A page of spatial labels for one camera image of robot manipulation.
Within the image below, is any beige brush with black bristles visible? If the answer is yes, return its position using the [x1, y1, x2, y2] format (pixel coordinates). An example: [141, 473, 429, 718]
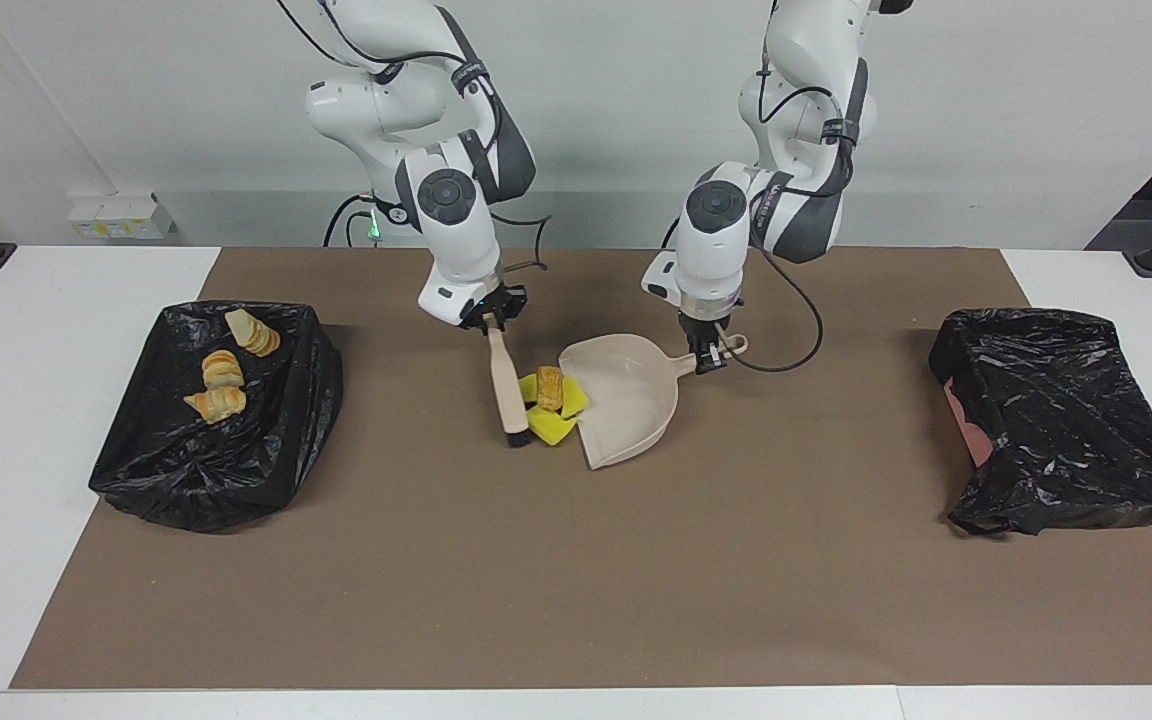
[486, 325, 531, 448]

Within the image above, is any beige plastic dustpan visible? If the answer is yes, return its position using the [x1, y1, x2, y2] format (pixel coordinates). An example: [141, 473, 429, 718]
[558, 333, 749, 471]

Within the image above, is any pink plastic bin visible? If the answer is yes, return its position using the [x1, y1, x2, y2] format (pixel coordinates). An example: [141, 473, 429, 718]
[942, 380, 995, 469]

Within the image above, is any bin lined with black bag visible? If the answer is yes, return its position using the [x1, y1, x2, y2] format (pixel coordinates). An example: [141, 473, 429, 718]
[88, 300, 345, 533]

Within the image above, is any brown table mat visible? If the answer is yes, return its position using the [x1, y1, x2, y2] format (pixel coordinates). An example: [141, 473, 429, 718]
[9, 246, 1152, 691]

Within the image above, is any black garbage bag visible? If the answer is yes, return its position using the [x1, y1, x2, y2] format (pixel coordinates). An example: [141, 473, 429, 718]
[928, 307, 1152, 538]

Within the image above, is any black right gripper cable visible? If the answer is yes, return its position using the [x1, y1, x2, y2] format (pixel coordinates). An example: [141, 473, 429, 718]
[276, 0, 551, 273]

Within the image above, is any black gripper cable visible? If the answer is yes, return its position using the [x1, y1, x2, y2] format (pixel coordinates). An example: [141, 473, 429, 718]
[731, 40, 862, 374]
[276, 0, 551, 273]

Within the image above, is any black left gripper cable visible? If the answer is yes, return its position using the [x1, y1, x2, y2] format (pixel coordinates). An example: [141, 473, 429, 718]
[731, 40, 862, 374]

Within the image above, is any black right arm base cable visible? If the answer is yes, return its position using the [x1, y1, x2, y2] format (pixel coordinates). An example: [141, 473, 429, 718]
[324, 193, 377, 248]

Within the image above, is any white wall socket box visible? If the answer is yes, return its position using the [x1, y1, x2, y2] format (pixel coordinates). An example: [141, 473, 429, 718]
[66, 190, 177, 241]

